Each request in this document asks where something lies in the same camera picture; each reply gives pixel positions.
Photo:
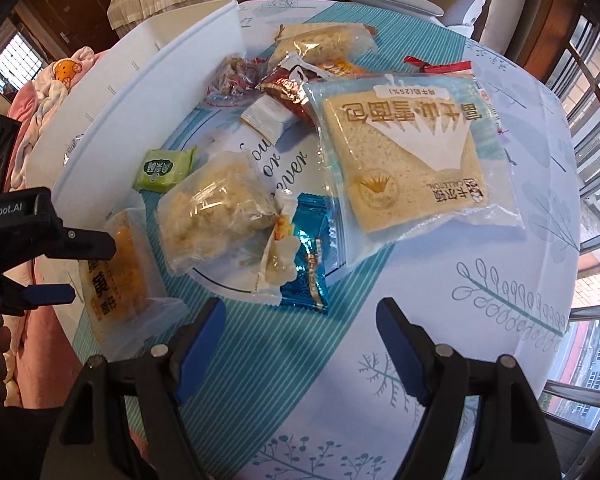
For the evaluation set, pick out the metal window grille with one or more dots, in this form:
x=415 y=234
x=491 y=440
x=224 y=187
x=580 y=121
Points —
x=587 y=110

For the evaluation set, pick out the blue foil snack packet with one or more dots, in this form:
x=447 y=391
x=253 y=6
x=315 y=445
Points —
x=307 y=255

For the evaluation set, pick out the clear red edged packet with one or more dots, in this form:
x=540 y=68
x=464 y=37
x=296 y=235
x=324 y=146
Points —
x=437 y=66

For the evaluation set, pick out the small orange snack packet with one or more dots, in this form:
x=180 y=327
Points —
x=344 y=66

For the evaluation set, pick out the white plastic storage box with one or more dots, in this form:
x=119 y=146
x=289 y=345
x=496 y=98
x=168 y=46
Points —
x=145 y=80

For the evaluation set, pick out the small white snack packet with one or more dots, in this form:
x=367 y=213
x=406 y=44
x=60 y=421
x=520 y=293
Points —
x=270 y=119

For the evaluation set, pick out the red brown foil packet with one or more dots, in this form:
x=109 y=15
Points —
x=287 y=92

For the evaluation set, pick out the clear bag yellow cake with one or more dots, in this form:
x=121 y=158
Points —
x=215 y=210

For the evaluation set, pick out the sliced bread packet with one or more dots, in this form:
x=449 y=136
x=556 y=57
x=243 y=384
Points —
x=405 y=155

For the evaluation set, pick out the pink printed blanket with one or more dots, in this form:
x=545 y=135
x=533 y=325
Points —
x=55 y=85

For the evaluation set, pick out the small green snack packet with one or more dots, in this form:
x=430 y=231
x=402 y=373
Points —
x=162 y=170

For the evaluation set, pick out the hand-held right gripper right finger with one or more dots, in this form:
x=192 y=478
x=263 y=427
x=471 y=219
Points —
x=400 y=350

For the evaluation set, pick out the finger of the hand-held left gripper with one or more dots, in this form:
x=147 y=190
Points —
x=92 y=246
x=52 y=294

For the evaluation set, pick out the clear rice crisp packet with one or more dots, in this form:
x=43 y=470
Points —
x=320 y=42

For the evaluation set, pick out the clear nut snack packet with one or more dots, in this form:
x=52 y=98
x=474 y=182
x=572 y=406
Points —
x=230 y=82

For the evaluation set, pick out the white office chair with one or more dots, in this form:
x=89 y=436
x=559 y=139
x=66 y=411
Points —
x=455 y=5

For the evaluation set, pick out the egg yolk pastry packet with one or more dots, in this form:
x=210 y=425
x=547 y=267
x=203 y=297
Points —
x=125 y=265

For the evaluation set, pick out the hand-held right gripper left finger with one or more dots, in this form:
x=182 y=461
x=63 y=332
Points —
x=205 y=345

